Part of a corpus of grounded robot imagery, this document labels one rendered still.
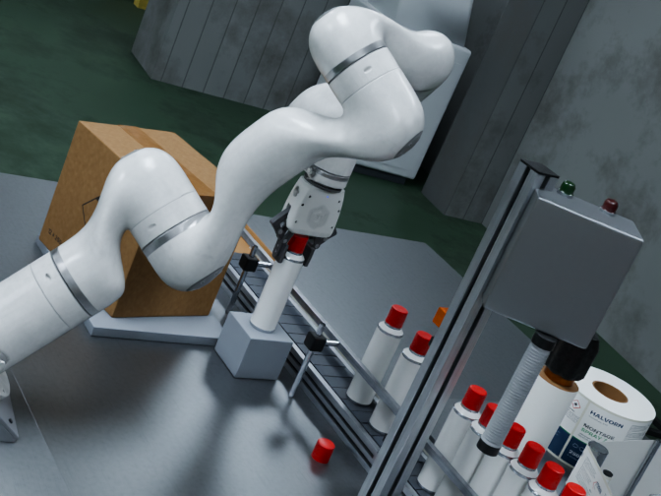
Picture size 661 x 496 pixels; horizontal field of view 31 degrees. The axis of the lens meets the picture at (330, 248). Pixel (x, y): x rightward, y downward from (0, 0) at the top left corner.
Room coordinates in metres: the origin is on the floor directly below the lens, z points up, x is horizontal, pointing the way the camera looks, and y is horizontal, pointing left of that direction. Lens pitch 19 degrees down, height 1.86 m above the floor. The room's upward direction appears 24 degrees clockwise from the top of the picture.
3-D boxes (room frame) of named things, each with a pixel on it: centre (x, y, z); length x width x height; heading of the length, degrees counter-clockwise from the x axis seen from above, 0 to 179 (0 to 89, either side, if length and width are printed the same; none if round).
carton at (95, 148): (2.18, 0.36, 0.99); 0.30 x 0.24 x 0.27; 50
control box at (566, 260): (1.71, -0.32, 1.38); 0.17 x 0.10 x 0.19; 94
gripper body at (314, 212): (2.08, 0.06, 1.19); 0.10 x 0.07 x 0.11; 129
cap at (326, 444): (1.86, -0.13, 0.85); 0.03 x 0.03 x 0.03
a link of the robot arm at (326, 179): (2.08, 0.06, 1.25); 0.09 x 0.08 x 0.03; 129
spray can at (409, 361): (1.97, -0.22, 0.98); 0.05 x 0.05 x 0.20
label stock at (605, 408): (2.24, -0.64, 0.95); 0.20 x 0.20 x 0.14
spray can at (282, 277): (2.08, 0.06, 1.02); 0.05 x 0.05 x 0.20
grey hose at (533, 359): (1.65, -0.35, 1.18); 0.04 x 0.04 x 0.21
